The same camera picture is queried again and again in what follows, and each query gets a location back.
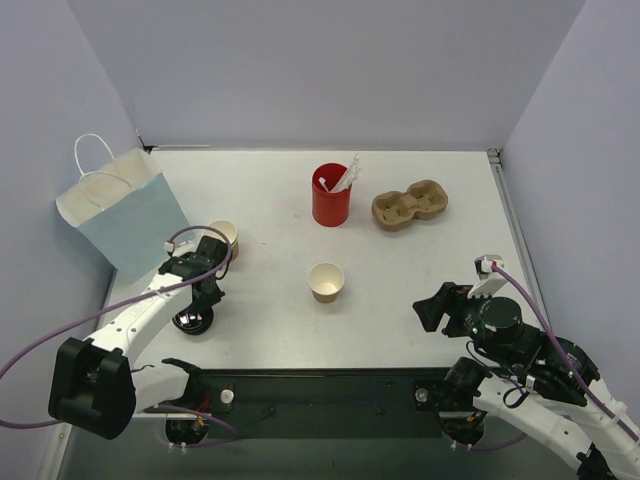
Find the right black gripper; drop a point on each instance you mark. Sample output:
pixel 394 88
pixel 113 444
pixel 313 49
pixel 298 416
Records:
pixel 447 310

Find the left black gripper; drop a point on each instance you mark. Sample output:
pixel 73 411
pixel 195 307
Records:
pixel 211 251

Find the light blue paper bag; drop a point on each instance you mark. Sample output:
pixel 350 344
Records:
pixel 126 209

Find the brown paper coffee cup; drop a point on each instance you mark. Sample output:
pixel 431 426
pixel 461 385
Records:
pixel 326 281

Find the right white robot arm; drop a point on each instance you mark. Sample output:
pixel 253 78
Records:
pixel 546 387

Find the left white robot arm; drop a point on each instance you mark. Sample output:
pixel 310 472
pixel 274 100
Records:
pixel 96 386

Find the stacked brown paper cups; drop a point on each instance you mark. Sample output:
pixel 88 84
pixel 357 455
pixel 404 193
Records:
pixel 224 228

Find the stacked black cup lids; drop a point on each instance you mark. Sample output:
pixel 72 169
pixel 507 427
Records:
pixel 192 322

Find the brown cardboard cup carrier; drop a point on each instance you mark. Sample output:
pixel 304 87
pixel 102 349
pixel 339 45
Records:
pixel 396 210

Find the red ribbed cylinder holder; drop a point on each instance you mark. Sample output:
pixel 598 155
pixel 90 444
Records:
pixel 329 209

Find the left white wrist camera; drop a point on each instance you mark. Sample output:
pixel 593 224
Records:
pixel 175 248

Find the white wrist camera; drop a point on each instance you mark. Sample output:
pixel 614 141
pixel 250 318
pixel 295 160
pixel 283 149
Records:
pixel 489 282
pixel 175 248

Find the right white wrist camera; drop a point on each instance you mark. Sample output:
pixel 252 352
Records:
pixel 489 282

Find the aluminium table frame rail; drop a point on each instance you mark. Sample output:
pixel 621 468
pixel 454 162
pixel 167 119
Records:
pixel 494 158

